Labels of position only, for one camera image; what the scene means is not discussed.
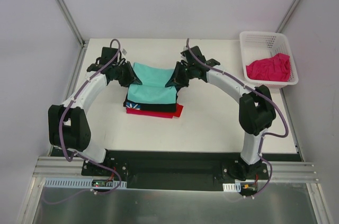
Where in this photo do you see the teal t shirt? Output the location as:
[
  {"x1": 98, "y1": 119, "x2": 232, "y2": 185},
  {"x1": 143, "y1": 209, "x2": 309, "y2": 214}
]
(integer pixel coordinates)
[{"x1": 127, "y1": 62, "x2": 177, "y2": 104}]

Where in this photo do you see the red t shirt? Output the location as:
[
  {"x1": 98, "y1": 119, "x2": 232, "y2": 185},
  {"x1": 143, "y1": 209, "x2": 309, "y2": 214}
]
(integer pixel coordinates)
[{"x1": 126, "y1": 104, "x2": 184, "y2": 119}]

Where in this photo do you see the black t shirt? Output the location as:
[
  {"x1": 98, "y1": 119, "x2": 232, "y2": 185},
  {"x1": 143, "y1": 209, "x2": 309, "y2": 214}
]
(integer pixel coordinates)
[{"x1": 123, "y1": 97, "x2": 177, "y2": 113}]

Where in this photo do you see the white plastic basket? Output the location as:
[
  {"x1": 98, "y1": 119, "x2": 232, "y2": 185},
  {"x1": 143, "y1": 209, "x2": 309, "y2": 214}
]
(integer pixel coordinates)
[{"x1": 239, "y1": 31, "x2": 299, "y2": 88}]

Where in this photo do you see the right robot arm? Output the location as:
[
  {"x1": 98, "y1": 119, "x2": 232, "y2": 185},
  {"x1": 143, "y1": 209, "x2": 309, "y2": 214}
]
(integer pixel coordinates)
[{"x1": 165, "y1": 46, "x2": 276, "y2": 181}]

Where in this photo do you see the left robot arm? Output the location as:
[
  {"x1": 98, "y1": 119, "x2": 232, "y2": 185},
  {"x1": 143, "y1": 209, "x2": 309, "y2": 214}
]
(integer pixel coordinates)
[{"x1": 48, "y1": 47, "x2": 142, "y2": 176}]

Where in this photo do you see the pink t shirt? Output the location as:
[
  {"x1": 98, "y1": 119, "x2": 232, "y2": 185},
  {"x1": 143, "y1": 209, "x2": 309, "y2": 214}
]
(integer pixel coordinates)
[{"x1": 246, "y1": 53, "x2": 291, "y2": 82}]

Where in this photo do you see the left aluminium frame post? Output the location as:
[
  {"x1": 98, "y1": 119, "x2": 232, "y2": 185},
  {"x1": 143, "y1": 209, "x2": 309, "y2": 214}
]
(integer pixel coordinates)
[{"x1": 55, "y1": 0, "x2": 85, "y2": 47}]

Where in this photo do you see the aluminium frame post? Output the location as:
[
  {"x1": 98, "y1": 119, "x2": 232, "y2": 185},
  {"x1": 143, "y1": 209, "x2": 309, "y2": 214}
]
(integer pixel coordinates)
[
  {"x1": 275, "y1": 0, "x2": 320, "y2": 34},
  {"x1": 55, "y1": 0, "x2": 85, "y2": 47}
]

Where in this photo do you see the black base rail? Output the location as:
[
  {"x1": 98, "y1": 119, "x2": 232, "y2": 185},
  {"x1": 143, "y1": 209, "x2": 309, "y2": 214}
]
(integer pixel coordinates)
[{"x1": 50, "y1": 149, "x2": 302, "y2": 190}]

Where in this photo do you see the right white cable duct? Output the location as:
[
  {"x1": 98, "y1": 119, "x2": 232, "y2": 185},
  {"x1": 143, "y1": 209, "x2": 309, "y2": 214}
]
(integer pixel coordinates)
[{"x1": 222, "y1": 182, "x2": 241, "y2": 193}]

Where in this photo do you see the white cable duct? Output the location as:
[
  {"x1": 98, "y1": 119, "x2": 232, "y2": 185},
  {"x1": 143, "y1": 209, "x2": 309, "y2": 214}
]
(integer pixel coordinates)
[
  {"x1": 222, "y1": 182, "x2": 241, "y2": 193},
  {"x1": 44, "y1": 178, "x2": 127, "y2": 190}
]

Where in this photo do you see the left white cable duct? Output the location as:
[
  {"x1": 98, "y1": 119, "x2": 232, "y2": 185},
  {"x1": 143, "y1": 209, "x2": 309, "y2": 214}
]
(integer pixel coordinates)
[{"x1": 44, "y1": 178, "x2": 127, "y2": 190}]

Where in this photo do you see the right aluminium frame post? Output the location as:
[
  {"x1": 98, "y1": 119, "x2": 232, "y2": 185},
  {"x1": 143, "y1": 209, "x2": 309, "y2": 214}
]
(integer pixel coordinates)
[{"x1": 275, "y1": 0, "x2": 320, "y2": 34}]

